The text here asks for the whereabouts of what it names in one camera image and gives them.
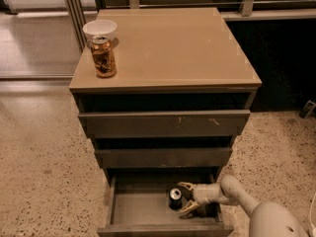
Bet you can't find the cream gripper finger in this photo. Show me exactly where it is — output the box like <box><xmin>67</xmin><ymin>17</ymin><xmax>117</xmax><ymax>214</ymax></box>
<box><xmin>178</xmin><ymin>182</ymin><xmax>197</xmax><ymax>192</ymax></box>
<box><xmin>179</xmin><ymin>199</ymin><xmax>199</xmax><ymax>213</ymax></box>

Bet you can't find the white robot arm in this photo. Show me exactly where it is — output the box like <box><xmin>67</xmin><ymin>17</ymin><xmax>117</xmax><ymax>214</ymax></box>
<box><xmin>179</xmin><ymin>175</ymin><xmax>310</xmax><ymax>237</ymax></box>

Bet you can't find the metal railing frame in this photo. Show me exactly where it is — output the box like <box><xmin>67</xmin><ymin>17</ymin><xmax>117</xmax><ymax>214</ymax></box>
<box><xmin>65</xmin><ymin>0</ymin><xmax>316</xmax><ymax>38</ymax></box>

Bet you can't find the top grey drawer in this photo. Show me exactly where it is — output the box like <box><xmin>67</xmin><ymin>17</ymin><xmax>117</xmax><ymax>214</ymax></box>
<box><xmin>78</xmin><ymin>110</ymin><xmax>250</xmax><ymax>138</ymax></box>

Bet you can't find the brown patterned drink can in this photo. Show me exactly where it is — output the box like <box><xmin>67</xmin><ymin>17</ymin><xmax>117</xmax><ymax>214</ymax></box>
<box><xmin>90</xmin><ymin>36</ymin><xmax>117</xmax><ymax>78</ymax></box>

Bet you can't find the grey bracket on floor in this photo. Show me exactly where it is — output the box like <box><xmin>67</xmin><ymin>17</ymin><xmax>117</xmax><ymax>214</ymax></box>
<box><xmin>299</xmin><ymin>100</ymin><xmax>316</xmax><ymax>119</ymax></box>

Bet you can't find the blue pepsi can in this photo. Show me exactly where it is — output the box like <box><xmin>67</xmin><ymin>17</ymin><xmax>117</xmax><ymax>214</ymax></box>
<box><xmin>169</xmin><ymin>188</ymin><xmax>182</xmax><ymax>210</ymax></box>

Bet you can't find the grey drawer cabinet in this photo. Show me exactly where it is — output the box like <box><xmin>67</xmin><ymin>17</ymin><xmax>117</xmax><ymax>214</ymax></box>
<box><xmin>70</xmin><ymin>8</ymin><xmax>261</xmax><ymax>179</ymax></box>

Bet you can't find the middle grey drawer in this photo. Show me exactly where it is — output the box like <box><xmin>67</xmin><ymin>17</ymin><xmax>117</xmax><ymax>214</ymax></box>
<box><xmin>95</xmin><ymin>148</ymin><xmax>232</xmax><ymax>168</ymax></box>

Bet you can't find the bottom grey open drawer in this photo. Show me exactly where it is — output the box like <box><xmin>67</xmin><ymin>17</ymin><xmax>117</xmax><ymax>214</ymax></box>
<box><xmin>97</xmin><ymin>172</ymin><xmax>233</xmax><ymax>237</ymax></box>

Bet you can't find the white paper bowl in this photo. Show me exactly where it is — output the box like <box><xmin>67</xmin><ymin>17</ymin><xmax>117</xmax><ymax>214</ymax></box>
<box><xmin>82</xmin><ymin>20</ymin><xmax>118</xmax><ymax>40</ymax></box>

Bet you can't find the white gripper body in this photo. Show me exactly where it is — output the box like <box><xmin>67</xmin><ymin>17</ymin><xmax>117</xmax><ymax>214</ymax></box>
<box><xmin>193</xmin><ymin>184</ymin><xmax>210</xmax><ymax>205</ymax></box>

